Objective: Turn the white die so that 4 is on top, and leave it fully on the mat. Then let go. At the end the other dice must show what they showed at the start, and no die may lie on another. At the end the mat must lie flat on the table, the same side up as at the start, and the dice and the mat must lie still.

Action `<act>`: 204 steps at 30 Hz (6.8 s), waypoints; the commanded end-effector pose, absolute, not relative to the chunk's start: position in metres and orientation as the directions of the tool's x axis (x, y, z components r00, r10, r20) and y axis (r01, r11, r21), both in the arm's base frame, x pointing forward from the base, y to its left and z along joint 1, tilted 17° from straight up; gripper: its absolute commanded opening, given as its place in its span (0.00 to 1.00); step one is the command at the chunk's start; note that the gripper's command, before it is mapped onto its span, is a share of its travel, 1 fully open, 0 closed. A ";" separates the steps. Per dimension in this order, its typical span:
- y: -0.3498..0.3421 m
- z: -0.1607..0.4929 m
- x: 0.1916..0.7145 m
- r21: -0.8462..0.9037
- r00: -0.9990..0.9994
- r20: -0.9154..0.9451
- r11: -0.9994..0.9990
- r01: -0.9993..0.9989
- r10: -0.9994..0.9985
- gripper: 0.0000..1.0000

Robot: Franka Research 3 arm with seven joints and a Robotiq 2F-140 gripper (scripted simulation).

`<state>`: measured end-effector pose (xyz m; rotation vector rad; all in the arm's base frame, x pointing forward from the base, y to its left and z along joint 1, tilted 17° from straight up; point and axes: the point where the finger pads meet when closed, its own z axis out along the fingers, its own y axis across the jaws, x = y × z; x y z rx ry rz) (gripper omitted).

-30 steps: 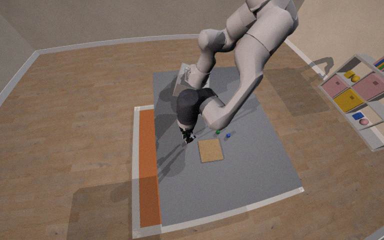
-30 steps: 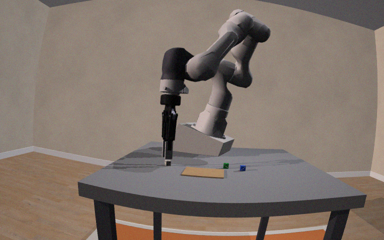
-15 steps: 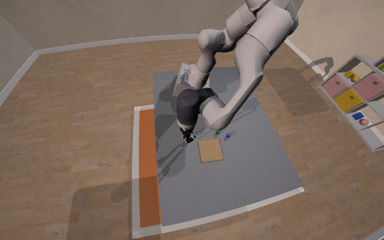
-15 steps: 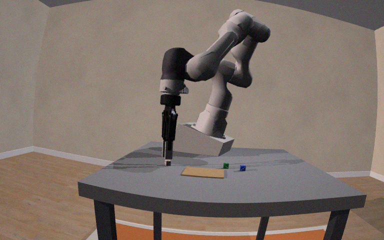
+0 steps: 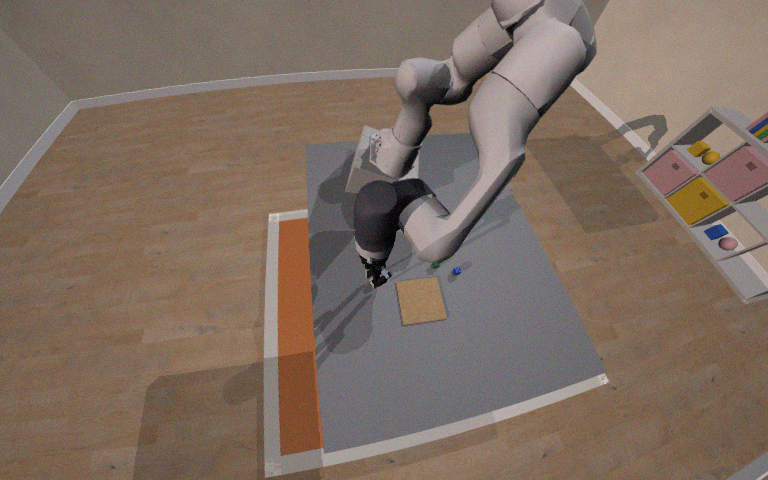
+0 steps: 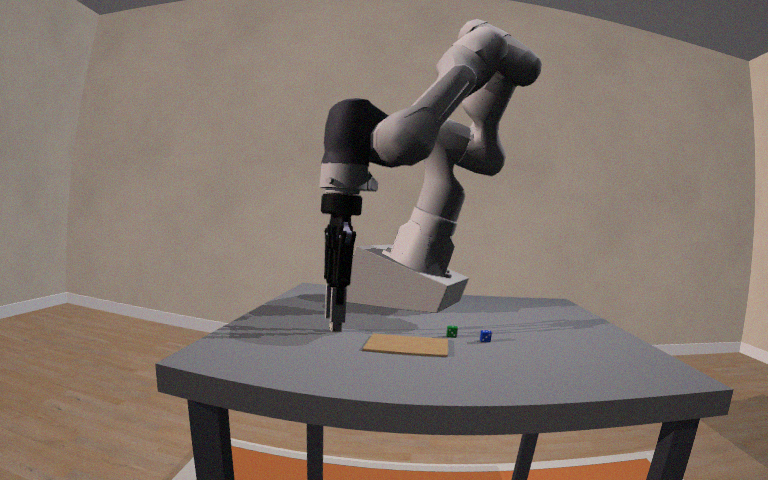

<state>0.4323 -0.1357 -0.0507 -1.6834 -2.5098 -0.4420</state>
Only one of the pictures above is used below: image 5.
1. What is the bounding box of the tan flat mat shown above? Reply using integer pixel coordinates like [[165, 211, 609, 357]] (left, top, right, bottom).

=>
[[396, 277, 447, 325]]

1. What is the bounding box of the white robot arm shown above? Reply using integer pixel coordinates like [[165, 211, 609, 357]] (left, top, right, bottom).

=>
[[354, 0, 597, 264]]

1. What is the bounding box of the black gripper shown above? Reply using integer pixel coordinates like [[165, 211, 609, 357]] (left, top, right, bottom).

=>
[[359, 254, 392, 289]]

